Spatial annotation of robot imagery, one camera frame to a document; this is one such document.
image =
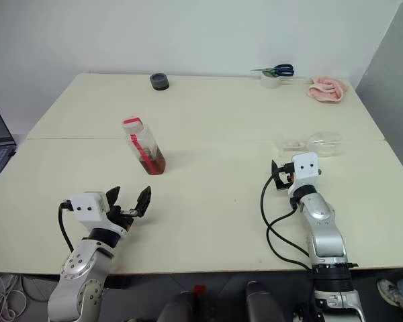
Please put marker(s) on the clear wine glass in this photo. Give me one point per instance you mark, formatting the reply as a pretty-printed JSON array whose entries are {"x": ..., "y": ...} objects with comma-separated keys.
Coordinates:
[{"x": 324, "y": 144}]

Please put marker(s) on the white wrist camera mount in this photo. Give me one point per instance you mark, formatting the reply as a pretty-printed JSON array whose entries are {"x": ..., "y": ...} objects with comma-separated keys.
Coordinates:
[
  {"x": 305, "y": 169},
  {"x": 87, "y": 208}
]

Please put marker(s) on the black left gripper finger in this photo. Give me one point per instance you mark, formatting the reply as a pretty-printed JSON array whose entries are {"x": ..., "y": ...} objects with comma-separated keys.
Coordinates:
[
  {"x": 143, "y": 201},
  {"x": 113, "y": 198}
]

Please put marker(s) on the glass bottle with red liquid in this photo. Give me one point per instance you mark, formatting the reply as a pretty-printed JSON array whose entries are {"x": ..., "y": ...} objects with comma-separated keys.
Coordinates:
[{"x": 147, "y": 152}]

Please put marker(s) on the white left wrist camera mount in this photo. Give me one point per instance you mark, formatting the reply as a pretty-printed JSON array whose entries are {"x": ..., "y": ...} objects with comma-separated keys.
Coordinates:
[{"x": 87, "y": 208}]

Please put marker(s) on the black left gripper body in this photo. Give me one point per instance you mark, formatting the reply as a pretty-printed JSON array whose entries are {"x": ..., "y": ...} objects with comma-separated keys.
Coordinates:
[{"x": 122, "y": 219}]

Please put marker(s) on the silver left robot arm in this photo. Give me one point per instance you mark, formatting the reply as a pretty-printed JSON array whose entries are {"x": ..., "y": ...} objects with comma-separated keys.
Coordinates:
[{"x": 80, "y": 268}]

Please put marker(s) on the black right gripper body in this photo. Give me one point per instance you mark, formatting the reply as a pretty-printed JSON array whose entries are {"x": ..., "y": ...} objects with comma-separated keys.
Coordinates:
[{"x": 283, "y": 179}]

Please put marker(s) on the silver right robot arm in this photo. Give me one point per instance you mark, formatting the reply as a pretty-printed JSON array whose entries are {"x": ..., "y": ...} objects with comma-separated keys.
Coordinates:
[{"x": 325, "y": 234}]

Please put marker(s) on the red and white bottle cap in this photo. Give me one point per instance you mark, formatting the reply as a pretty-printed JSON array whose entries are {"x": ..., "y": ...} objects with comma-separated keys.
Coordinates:
[{"x": 132, "y": 124}]

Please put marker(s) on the white tape roll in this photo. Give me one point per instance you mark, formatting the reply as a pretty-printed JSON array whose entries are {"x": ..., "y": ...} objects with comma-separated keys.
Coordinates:
[{"x": 270, "y": 81}]

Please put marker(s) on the pink cloth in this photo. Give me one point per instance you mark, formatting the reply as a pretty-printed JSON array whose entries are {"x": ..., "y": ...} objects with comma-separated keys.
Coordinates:
[{"x": 327, "y": 90}]

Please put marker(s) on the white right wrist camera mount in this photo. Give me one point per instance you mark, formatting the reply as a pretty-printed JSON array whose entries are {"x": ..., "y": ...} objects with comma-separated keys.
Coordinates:
[{"x": 305, "y": 169}]

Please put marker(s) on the small red object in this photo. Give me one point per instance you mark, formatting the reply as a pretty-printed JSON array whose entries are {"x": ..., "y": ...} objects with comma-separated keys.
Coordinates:
[{"x": 199, "y": 289}]

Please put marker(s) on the white sneaker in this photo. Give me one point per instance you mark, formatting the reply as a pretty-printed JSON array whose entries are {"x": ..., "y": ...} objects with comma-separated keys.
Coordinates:
[{"x": 391, "y": 295}]

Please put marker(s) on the dark rounded shape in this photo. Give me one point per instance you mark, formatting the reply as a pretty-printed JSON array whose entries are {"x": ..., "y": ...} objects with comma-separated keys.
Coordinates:
[
  {"x": 178, "y": 308},
  {"x": 262, "y": 302}
]

